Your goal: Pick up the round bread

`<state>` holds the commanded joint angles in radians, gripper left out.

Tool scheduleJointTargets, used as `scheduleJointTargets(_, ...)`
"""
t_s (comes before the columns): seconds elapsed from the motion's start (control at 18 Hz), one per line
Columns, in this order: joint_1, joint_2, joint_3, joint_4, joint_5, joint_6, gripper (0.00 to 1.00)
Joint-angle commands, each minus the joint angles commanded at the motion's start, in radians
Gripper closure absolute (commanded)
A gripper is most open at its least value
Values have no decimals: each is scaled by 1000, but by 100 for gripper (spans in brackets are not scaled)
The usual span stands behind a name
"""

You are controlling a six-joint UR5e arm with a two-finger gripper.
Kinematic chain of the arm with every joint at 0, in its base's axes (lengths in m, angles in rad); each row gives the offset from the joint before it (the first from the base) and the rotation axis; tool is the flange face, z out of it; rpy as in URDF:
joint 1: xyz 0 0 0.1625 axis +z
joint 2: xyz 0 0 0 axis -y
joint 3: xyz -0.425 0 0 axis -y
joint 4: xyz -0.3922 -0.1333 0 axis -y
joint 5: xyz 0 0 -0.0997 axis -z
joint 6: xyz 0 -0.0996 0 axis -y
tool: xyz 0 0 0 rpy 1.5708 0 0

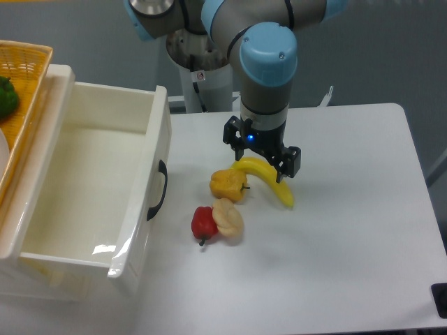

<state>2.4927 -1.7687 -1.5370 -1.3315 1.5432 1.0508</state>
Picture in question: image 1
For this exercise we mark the yellow wicker basket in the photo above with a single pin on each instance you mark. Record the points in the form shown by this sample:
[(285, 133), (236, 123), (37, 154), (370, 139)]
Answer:
[(23, 69)]

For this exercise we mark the white bracket behind table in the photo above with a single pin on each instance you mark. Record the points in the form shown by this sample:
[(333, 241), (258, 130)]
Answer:
[(327, 98)]

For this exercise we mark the yellow orange bell pepper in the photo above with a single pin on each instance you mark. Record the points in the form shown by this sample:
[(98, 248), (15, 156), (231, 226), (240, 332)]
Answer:
[(231, 184)]

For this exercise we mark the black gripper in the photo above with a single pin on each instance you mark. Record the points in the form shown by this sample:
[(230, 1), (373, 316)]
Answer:
[(264, 135)]

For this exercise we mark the black drawer handle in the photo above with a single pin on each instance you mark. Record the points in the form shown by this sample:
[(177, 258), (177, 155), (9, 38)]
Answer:
[(160, 190)]

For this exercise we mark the black object at table edge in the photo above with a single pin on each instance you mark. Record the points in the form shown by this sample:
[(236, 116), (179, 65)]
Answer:
[(439, 293)]

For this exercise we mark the green bell pepper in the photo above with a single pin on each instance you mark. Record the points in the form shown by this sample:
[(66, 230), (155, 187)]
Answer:
[(9, 98)]

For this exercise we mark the red bell pepper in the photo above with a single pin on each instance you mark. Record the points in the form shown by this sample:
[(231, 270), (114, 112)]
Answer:
[(203, 226)]

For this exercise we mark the yellow banana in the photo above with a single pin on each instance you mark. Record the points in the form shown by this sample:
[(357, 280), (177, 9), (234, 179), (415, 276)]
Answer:
[(264, 171)]

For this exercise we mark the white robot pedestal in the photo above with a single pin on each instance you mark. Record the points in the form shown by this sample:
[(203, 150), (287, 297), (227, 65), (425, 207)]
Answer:
[(205, 73)]

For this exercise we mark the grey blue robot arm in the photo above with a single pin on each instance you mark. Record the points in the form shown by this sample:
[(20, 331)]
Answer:
[(256, 39)]

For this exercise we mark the white plastic drawer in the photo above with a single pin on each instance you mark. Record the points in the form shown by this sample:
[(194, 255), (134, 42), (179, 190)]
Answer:
[(91, 211)]

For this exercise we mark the white drawer cabinet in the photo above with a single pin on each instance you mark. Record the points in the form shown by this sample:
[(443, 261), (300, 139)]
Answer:
[(20, 277)]

